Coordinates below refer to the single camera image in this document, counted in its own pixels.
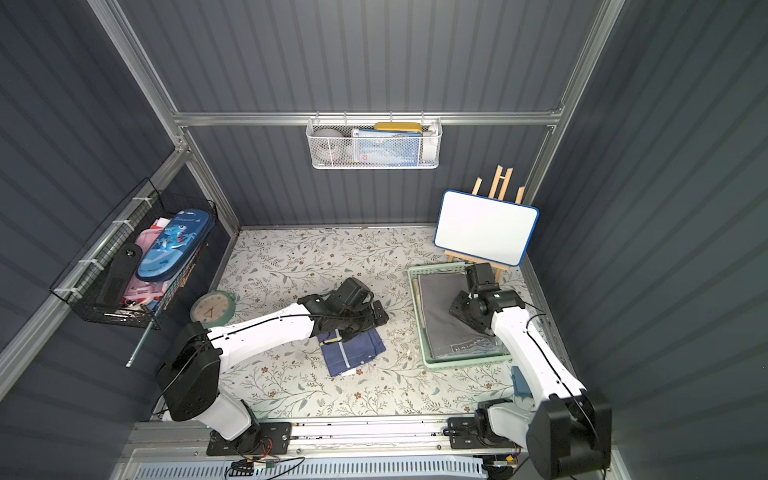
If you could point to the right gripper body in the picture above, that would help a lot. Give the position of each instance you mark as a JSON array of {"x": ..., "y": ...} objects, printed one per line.
[{"x": 475, "y": 279}]

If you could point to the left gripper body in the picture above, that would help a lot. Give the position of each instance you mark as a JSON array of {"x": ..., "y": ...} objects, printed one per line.
[{"x": 365, "y": 313}]

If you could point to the plain grey pillowcase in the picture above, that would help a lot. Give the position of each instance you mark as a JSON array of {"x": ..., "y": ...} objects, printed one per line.
[{"x": 447, "y": 338}]

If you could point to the navy blue cloth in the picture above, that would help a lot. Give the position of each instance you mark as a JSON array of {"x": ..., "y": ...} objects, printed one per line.
[{"x": 343, "y": 356}]

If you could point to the mint green plastic basket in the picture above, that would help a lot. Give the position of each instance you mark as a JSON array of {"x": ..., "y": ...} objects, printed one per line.
[{"x": 413, "y": 274}]

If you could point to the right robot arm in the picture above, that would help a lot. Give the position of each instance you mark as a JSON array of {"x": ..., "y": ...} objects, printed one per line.
[{"x": 569, "y": 432}]

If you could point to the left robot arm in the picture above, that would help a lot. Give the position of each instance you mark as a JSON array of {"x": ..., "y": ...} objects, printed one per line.
[{"x": 190, "y": 375}]

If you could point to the blue packet in basket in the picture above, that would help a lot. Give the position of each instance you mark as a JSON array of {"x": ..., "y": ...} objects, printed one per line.
[{"x": 380, "y": 148}]

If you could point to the yellow item in basket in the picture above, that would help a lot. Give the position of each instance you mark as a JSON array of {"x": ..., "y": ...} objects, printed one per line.
[{"x": 399, "y": 127}]

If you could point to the black remote in basket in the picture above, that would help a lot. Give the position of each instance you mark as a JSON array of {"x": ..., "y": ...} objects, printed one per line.
[{"x": 121, "y": 270}]

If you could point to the white board on easel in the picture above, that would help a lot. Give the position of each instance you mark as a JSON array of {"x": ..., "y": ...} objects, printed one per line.
[{"x": 487, "y": 228}]

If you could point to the floral table cloth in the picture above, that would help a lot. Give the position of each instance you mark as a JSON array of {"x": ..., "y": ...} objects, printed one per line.
[{"x": 269, "y": 269}]

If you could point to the teal cloth piece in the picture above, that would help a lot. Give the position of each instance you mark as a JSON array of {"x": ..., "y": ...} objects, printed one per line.
[{"x": 520, "y": 385}]

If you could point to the green round clock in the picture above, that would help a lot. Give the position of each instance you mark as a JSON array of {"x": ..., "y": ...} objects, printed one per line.
[{"x": 214, "y": 309}]

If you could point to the white tape roll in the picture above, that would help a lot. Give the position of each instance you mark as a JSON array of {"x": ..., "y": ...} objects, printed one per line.
[{"x": 327, "y": 146}]

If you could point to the blue shark pencil case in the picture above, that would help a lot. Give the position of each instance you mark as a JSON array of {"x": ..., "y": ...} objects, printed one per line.
[{"x": 175, "y": 245}]

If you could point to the white wire wall basket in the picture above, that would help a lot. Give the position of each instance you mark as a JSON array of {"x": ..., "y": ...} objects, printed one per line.
[{"x": 430, "y": 147}]

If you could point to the black wire side basket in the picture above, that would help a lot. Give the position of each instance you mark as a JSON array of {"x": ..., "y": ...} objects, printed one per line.
[{"x": 149, "y": 212}]

